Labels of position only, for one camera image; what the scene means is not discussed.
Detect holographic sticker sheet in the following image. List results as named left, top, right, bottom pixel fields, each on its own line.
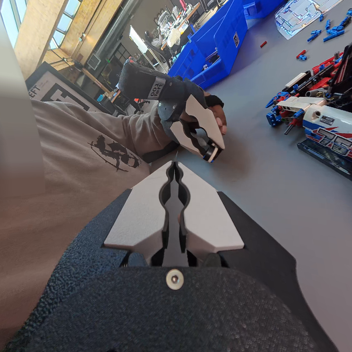
left=275, top=0, right=345, bottom=41

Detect person's left forearm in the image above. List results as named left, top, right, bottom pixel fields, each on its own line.
left=91, top=106, right=178, bottom=163

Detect cluttered background worktable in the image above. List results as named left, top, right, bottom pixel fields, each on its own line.
left=158, top=3, right=201, bottom=51

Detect labelled blue plastic bin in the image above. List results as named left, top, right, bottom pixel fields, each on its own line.
left=167, top=0, right=249, bottom=92

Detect person's left hand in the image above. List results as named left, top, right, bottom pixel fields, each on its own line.
left=210, top=105, right=228, bottom=136

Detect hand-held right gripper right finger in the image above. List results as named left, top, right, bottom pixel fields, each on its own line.
left=175, top=162, right=245, bottom=262

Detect toy brick race car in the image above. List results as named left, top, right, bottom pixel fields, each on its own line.
left=265, top=43, right=352, bottom=182

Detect black white printed sign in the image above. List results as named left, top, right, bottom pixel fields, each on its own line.
left=25, top=62, right=117, bottom=116

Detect wall air vent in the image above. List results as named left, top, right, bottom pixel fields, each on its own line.
left=87, top=53, right=102, bottom=70

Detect row of skylight windows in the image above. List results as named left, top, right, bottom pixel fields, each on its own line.
left=0, top=0, right=83, bottom=51

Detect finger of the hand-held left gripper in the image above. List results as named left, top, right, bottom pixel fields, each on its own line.
left=179, top=94, right=226, bottom=151
left=170, top=120, right=209, bottom=158

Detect scattered blue brick pins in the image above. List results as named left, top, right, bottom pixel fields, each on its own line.
left=307, top=12, right=346, bottom=43

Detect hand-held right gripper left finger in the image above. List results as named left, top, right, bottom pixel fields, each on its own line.
left=104, top=161, right=176, bottom=263

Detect beige printed sweatshirt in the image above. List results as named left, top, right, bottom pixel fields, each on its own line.
left=30, top=98, right=154, bottom=198

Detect white board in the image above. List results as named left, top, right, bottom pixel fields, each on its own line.
left=129, top=25, right=160, bottom=66

